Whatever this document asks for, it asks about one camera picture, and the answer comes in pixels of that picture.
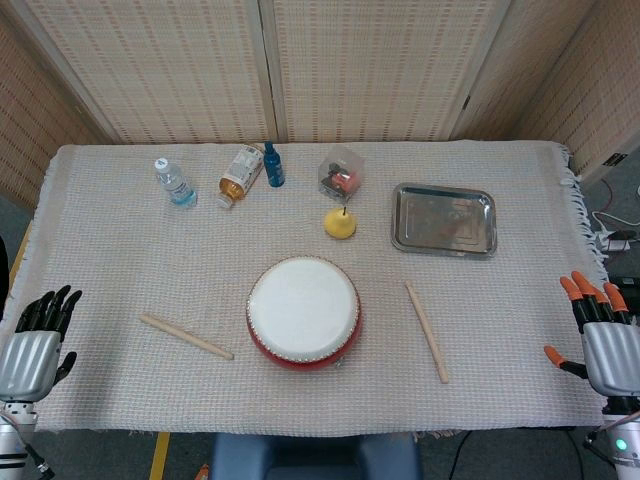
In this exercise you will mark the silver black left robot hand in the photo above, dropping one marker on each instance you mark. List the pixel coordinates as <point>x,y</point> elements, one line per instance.
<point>27,360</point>

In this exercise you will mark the silver orange-tipped right robot hand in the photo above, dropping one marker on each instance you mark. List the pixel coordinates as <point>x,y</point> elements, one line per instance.
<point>612,355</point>

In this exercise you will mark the wooden drumstick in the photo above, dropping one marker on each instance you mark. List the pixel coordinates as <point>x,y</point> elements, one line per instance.
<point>185,336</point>
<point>425,327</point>

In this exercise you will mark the red drum white skin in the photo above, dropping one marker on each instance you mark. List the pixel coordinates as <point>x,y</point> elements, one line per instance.
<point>300,310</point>

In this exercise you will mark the black box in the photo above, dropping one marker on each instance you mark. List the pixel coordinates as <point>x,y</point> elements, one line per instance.
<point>625,292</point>

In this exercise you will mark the white power strip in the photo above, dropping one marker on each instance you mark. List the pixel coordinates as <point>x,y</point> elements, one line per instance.
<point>617,245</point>

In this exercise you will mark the beige woven tablecloth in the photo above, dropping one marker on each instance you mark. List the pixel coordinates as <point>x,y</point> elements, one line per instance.
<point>150,260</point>

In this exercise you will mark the rectangular metal tray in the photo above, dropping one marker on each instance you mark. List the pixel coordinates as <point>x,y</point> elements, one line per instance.
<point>442,220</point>

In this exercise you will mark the clear water bottle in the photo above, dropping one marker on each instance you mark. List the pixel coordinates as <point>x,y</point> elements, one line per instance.
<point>175,185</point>

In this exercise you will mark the amber tea bottle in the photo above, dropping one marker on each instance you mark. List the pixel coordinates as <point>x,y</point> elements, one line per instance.
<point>240,172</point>

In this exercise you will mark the yellow pear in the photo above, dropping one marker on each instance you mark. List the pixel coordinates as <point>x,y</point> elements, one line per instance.
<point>337,225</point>

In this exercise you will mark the small blue bottle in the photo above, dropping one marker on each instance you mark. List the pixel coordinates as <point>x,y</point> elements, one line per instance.
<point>273,170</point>

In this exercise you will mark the red toy car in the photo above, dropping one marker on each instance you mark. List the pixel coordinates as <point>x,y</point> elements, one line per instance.
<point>345,180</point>

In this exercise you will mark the bamboo folding screen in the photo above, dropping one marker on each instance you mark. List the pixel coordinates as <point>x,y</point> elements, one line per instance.
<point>175,75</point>

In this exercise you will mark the clear plastic box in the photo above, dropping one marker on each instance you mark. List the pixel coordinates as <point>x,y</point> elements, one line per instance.
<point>345,160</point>

